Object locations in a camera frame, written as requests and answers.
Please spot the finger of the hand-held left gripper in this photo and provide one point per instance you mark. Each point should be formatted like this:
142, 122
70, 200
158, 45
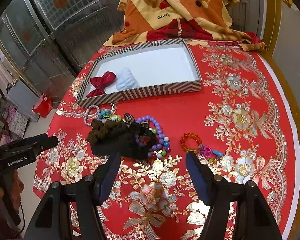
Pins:
40, 142

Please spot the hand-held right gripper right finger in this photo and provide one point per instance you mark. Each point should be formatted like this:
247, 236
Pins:
197, 177

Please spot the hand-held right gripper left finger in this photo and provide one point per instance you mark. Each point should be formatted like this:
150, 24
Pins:
109, 180

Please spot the pink hair clip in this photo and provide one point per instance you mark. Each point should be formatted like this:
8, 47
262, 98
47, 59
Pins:
207, 152

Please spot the large black hair band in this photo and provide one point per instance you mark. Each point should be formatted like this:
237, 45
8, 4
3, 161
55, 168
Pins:
120, 145

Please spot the brown scrunchie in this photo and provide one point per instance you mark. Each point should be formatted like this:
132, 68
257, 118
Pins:
102, 130

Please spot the small black scrunchie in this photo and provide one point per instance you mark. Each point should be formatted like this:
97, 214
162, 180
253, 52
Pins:
137, 130

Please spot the leopard print hair bow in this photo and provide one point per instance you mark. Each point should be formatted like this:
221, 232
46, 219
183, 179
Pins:
128, 119

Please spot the striped cardboard box tray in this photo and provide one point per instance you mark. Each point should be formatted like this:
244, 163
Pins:
160, 62

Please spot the floral cloth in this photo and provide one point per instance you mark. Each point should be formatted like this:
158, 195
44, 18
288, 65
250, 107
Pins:
17, 122

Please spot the red paper bag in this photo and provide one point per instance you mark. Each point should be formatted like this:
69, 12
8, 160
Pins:
42, 106

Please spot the red gold floral tablecloth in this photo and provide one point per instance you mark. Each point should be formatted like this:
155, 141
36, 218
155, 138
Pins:
177, 110

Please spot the red satin hair bow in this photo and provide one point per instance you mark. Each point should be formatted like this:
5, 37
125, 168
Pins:
102, 82

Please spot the white fluffy scrunchie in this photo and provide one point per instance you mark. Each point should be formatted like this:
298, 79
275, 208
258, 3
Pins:
127, 80

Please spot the orange red printed blanket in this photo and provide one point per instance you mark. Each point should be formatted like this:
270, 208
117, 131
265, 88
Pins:
185, 12

